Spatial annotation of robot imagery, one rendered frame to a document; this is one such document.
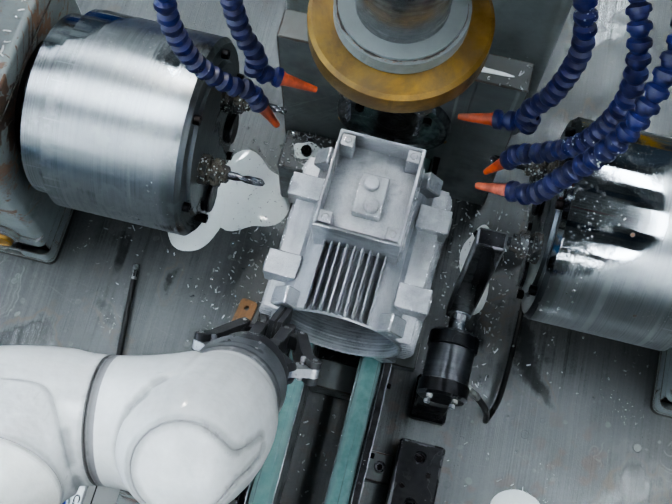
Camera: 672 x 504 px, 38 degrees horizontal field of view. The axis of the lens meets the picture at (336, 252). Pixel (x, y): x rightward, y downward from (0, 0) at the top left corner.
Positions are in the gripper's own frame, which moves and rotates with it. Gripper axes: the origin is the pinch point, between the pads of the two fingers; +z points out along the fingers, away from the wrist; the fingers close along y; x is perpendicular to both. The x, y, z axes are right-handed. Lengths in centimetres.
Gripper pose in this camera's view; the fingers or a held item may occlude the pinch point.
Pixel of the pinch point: (278, 326)
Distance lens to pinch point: 107.6
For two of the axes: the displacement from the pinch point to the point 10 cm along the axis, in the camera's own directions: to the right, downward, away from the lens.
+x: -2.2, 9.6, 1.9
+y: -9.7, -2.3, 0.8
